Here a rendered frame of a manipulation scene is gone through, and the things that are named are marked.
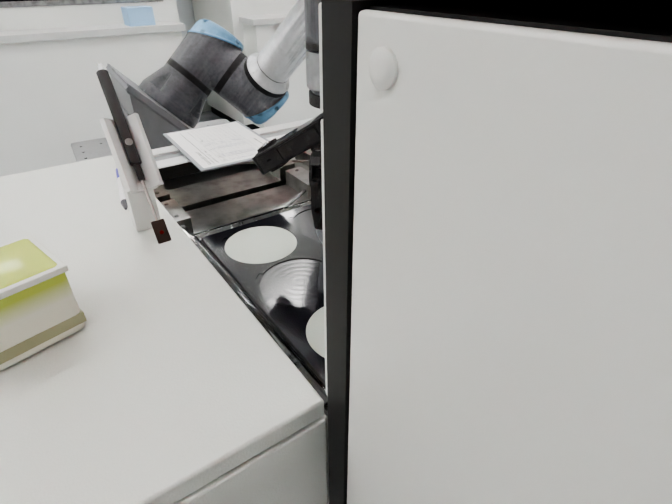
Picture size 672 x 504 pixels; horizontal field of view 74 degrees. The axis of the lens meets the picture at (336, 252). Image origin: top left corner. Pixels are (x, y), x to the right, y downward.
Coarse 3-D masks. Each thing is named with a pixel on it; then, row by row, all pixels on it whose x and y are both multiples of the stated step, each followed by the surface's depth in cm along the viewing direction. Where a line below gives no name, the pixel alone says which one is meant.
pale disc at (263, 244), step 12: (252, 228) 67; (264, 228) 67; (276, 228) 67; (228, 240) 64; (240, 240) 64; (252, 240) 64; (264, 240) 64; (276, 240) 64; (288, 240) 64; (228, 252) 61; (240, 252) 61; (252, 252) 61; (264, 252) 61; (276, 252) 61; (288, 252) 61
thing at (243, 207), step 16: (256, 192) 82; (272, 192) 82; (288, 192) 82; (208, 208) 76; (224, 208) 76; (240, 208) 76; (256, 208) 76; (272, 208) 76; (192, 224) 72; (208, 224) 72; (224, 224) 72
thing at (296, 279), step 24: (288, 216) 70; (216, 240) 64; (312, 240) 64; (240, 264) 59; (264, 264) 59; (288, 264) 59; (312, 264) 59; (264, 288) 55; (288, 288) 55; (312, 288) 55; (264, 312) 51; (288, 312) 51; (312, 312) 51; (288, 336) 47; (312, 360) 44
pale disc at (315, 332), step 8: (320, 312) 51; (312, 320) 50; (320, 320) 50; (312, 328) 48; (320, 328) 48; (312, 336) 47; (320, 336) 47; (312, 344) 46; (320, 344) 46; (320, 352) 45
